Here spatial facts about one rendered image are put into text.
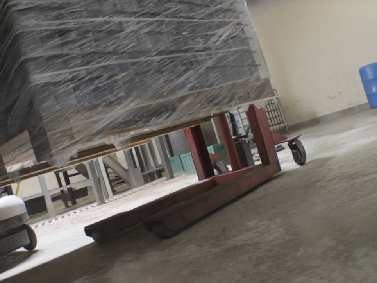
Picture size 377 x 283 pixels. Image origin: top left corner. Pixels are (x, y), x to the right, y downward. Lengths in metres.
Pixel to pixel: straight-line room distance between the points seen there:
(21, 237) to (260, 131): 1.54
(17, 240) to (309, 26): 9.00
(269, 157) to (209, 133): 7.70
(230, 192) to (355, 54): 8.11
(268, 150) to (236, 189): 0.48
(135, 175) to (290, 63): 5.94
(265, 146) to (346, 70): 7.60
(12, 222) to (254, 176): 1.39
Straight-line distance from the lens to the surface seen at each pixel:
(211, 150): 4.54
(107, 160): 5.63
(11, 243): 2.19
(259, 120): 2.30
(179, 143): 8.93
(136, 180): 5.67
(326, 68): 9.89
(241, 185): 1.96
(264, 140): 2.29
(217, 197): 1.77
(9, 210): 2.21
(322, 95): 9.94
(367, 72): 8.38
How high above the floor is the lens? 0.32
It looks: 1 degrees up
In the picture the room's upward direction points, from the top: 17 degrees counter-clockwise
